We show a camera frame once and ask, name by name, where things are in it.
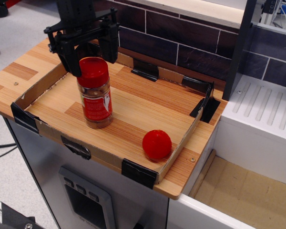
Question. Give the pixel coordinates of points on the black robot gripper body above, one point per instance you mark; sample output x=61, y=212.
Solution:
x=80, y=23

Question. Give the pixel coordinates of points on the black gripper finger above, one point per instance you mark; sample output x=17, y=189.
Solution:
x=69, y=58
x=108, y=43

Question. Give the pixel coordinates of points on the basil bottle red cap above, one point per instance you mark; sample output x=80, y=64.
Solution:
x=94, y=87

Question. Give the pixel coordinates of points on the cardboard fence with black tape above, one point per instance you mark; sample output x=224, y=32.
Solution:
x=140, y=105

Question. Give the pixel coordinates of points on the red toy strawberry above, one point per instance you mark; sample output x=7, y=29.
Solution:
x=157, y=144

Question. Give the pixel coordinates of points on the grey dishwasher control panel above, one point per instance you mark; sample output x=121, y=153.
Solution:
x=90, y=203

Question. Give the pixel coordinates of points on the dark grey shelf post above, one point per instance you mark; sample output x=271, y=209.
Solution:
x=232, y=77

